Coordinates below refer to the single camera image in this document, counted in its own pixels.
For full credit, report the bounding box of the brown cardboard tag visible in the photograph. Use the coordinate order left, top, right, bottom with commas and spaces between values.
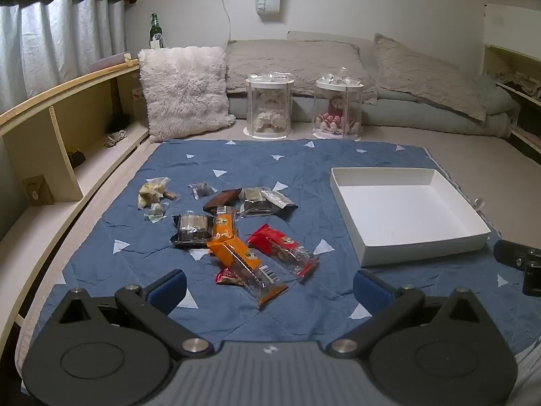
22, 175, 55, 207

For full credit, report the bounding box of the small orange snack packet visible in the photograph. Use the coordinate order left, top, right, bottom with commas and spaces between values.
212, 206, 238, 242

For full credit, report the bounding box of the yellow crumpled wrapper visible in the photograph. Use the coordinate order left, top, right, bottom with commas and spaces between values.
137, 177, 170, 209

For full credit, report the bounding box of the blue blanket with white triangles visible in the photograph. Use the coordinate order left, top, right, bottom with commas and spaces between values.
41, 137, 541, 362

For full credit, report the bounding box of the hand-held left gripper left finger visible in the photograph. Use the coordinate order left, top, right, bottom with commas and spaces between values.
54, 268, 214, 359

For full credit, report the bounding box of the fluffy white pillow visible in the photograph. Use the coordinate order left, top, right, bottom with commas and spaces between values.
138, 46, 236, 143

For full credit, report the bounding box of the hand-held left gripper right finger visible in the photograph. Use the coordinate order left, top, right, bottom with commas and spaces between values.
325, 269, 488, 358

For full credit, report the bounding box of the wooden wall shelf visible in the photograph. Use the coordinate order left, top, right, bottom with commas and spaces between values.
483, 43, 541, 159

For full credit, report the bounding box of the clear jar with white doll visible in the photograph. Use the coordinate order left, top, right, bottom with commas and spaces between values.
245, 73, 295, 140

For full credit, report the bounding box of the grey curtain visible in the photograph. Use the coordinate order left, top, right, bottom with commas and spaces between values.
0, 0, 127, 115

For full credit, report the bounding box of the small red candy packet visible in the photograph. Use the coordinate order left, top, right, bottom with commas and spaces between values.
215, 268, 246, 287

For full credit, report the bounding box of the white cardboard box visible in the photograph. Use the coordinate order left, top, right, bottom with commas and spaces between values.
330, 167, 492, 268

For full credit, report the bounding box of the green glass bottle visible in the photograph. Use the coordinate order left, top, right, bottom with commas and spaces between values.
149, 13, 164, 49

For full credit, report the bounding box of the red snack packet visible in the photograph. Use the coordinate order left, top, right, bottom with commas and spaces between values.
247, 224, 319, 283

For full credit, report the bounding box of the clear jar with red doll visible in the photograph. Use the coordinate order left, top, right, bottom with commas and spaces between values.
312, 68, 364, 141

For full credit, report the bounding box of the white cable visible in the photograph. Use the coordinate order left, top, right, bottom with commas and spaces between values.
215, 0, 232, 43

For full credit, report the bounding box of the grey textured pillow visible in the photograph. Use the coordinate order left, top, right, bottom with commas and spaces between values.
224, 40, 378, 105
374, 33, 488, 123

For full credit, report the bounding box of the wooden side shelf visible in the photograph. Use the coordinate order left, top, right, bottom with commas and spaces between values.
0, 53, 150, 347

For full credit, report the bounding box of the rope bundle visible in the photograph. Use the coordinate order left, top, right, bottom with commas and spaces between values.
103, 129, 128, 149

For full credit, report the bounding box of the green white wrapped candy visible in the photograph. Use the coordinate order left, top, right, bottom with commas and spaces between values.
144, 203, 169, 222

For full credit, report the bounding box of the dark brown snack packet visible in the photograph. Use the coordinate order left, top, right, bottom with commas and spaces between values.
203, 188, 243, 215

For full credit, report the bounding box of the clear snack bar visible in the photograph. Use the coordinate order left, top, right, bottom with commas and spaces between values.
261, 189, 297, 220

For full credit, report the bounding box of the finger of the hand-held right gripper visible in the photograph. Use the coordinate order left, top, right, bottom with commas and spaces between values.
493, 240, 541, 268
522, 260, 541, 297

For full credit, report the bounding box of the large orange snack packet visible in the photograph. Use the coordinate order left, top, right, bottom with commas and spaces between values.
206, 238, 289, 308

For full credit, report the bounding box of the clear wrapped dark candy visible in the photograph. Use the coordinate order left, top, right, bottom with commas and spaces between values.
188, 181, 219, 200

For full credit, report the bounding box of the black brownie packet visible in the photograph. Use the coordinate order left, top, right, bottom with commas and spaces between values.
171, 213, 215, 249
238, 186, 275, 218

